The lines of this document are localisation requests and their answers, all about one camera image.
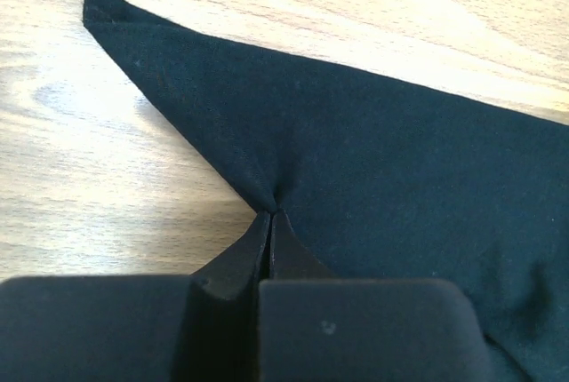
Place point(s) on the black t shirt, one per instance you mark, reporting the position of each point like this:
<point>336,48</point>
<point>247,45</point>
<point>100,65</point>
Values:
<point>379,177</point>

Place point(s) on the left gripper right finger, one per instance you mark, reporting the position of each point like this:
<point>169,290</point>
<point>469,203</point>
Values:
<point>401,306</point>

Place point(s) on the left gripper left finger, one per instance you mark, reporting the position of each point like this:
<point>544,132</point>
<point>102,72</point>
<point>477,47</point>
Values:
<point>198,327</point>

